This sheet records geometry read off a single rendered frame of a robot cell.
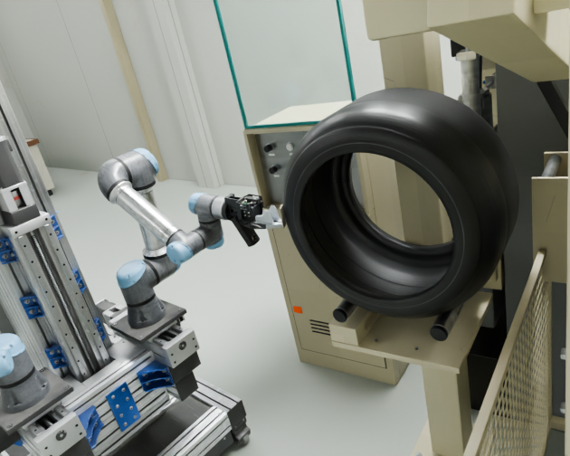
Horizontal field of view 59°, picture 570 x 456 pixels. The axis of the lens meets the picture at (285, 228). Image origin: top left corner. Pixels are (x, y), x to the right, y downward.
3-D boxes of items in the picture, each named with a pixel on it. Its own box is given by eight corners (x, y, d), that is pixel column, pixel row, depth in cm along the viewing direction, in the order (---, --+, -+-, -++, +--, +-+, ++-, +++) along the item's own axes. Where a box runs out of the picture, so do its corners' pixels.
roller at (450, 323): (466, 259, 151) (481, 258, 148) (469, 271, 153) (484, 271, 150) (427, 326, 126) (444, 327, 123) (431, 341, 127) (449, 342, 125)
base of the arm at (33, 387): (-4, 402, 170) (-16, 379, 166) (39, 375, 179) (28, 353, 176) (14, 419, 160) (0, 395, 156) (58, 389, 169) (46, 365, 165)
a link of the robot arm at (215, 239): (192, 251, 174) (185, 223, 168) (213, 237, 181) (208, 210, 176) (208, 257, 169) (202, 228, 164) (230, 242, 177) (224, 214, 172)
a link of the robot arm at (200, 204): (204, 209, 177) (199, 187, 173) (228, 214, 171) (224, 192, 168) (188, 219, 172) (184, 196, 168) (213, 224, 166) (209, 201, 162)
